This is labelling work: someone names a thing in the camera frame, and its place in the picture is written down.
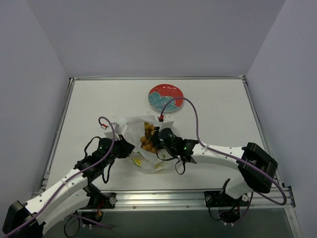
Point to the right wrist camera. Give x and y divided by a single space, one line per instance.
165 121

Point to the red floral plate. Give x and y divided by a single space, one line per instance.
161 94

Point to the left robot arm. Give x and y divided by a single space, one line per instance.
74 191

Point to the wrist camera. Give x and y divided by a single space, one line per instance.
165 121
111 131

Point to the aluminium front rail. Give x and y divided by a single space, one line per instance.
143 200

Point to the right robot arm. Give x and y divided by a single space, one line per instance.
257 168

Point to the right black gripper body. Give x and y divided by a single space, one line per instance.
155 136

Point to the white printed plastic bag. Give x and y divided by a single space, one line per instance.
132 128

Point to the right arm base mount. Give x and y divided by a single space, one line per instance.
223 208

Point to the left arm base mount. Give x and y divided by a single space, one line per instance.
99 200

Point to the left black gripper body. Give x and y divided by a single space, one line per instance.
126 148

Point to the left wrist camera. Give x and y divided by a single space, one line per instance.
111 131

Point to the fake longan fruit bunch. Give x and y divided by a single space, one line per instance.
145 139

